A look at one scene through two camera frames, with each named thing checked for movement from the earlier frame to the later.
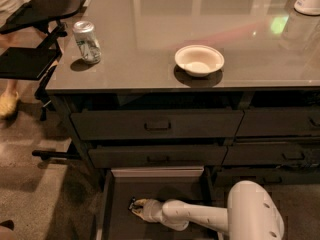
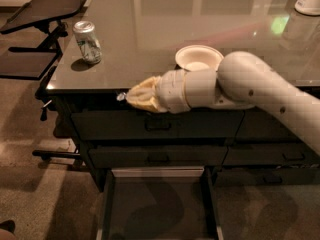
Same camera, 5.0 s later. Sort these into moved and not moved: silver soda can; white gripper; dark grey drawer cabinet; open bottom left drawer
Moved: white gripper
Not moved: silver soda can; open bottom left drawer; dark grey drawer cabinet
